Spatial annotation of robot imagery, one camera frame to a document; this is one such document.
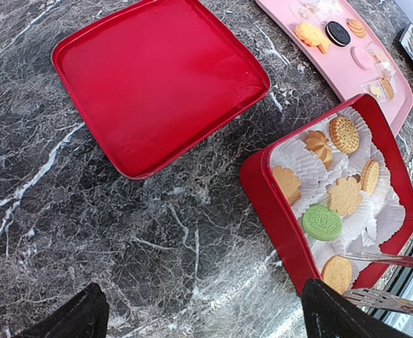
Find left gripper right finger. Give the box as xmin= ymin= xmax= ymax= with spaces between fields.
xmin=303 ymin=279 xmax=403 ymax=337

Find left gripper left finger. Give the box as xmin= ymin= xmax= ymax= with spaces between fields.
xmin=16 ymin=283 xmax=108 ymax=337

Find round tan cookie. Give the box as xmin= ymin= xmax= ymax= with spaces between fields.
xmin=322 ymin=256 xmax=352 ymax=294

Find metal serving tongs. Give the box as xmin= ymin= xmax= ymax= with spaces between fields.
xmin=338 ymin=251 xmax=413 ymax=315

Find green round cookie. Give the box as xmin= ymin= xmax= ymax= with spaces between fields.
xmin=301 ymin=205 xmax=343 ymax=242

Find red cookie box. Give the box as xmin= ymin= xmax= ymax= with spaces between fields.
xmin=240 ymin=94 xmax=413 ymax=294

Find red box lid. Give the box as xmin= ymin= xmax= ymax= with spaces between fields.
xmin=52 ymin=1 xmax=270 ymax=180

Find pink round cookie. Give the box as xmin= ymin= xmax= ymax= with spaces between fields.
xmin=350 ymin=46 xmax=375 ymax=70

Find black round cookie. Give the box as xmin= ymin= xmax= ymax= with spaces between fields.
xmin=325 ymin=21 xmax=351 ymax=47

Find white paper cupcake liners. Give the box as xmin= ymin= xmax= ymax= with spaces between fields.
xmin=269 ymin=107 xmax=405 ymax=272

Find round orange cookie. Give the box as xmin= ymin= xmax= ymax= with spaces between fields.
xmin=380 ymin=77 xmax=395 ymax=101

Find pink tray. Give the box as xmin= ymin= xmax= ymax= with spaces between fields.
xmin=258 ymin=1 xmax=413 ymax=134

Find fish shaped cookie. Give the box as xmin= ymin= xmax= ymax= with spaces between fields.
xmin=295 ymin=23 xmax=331 ymax=54

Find swirl cookie right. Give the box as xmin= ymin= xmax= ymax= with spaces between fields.
xmin=347 ymin=19 xmax=367 ymax=39

